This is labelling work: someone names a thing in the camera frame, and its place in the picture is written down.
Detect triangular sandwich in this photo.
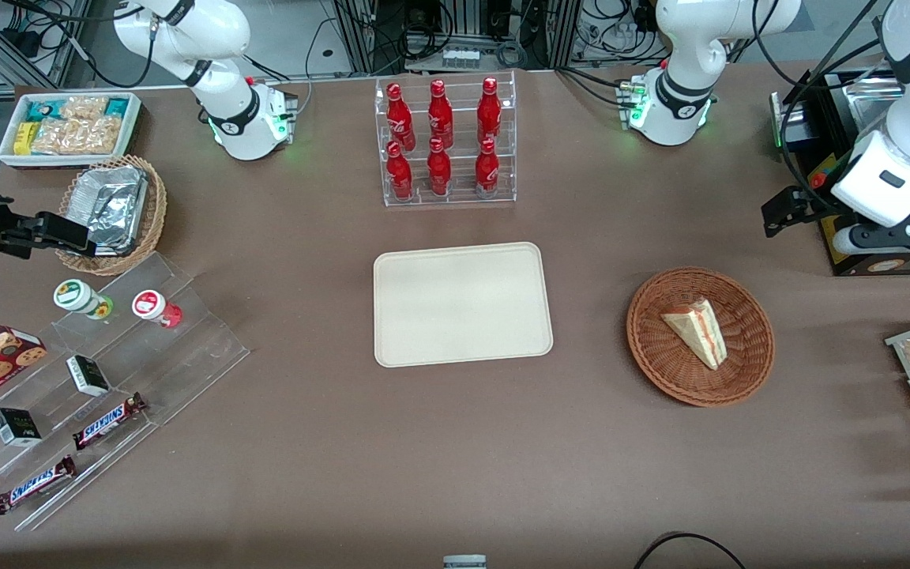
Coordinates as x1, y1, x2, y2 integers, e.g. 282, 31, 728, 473
660, 297, 729, 371

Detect brown round wicker basket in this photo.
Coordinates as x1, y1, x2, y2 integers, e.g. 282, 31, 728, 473
626, 266, 777, 409

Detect aluminium frame rack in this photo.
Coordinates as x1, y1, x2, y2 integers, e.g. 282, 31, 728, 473
333, 0, 584, 74

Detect red lidded cup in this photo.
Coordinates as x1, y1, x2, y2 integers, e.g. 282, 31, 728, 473
131, 289, 184, 330

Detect snickers bar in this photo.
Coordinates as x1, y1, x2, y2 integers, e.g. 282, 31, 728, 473
0, 454, 77, 516
71, 392, 149, 452

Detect steel warmer pan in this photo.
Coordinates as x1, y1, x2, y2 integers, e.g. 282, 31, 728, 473
840, 77, 902, 134

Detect grey box with green light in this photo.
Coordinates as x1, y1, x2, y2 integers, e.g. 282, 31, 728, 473
769, 90, 818, 153

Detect clear acrylic stepped shelf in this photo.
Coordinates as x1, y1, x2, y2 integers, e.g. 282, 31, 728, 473
0, 251, 251, 533

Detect clear acrylic bottle rack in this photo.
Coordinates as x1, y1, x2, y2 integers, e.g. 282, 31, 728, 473
374, 70, 517, 209

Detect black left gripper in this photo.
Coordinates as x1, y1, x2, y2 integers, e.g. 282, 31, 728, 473
762, 187, 910, 247

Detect white snack bin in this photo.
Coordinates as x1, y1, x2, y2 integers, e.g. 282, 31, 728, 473
0, 92, 143, 170

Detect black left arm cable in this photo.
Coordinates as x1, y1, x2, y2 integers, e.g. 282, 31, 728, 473
751, 0, 902, 208

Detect black food warmer machine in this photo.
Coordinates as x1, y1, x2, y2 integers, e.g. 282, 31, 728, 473
769, 66, 910, 277

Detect light wicker basket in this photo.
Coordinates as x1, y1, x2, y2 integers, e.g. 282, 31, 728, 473
55, 154, 168, 277

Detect small black box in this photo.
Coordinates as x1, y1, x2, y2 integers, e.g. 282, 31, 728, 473
0, 407, 43, 448
66, 355, 111, 398

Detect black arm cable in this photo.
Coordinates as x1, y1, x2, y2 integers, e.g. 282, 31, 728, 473
751, 0, 902, 208
0, 0, 157, 89

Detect green lidded cup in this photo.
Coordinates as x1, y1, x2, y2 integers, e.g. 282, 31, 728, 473
53, 279, 115, 321

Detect black floor cable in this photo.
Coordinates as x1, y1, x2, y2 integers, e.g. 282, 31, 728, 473
632, 531, 749, 569

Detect large clear cracker bag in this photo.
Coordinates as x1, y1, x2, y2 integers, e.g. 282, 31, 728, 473
32, 117, 122, 156

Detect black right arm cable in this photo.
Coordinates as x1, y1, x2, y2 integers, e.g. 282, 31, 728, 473
0, 0, 157, 89

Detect silver foil containers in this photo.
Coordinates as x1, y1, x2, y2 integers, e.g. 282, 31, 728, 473
66, 165, 149, 256

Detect red cola bottle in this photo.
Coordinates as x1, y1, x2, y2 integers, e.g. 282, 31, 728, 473
475, 138, 501, 198
427, 138, 453, 197
427, 79, 455, 149
476, 77, 503, 146
385, 141, 415, 201
385, 82, 417, 153

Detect beige rectangular tray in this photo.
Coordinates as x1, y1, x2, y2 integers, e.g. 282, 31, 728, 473
373, 241, 555, 369

